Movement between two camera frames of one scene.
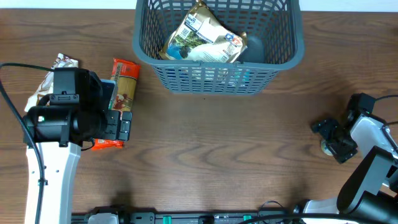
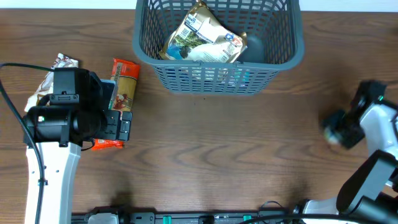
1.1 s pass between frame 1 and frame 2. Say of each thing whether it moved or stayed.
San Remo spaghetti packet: stayed
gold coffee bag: stayed
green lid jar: moved
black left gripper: stayed
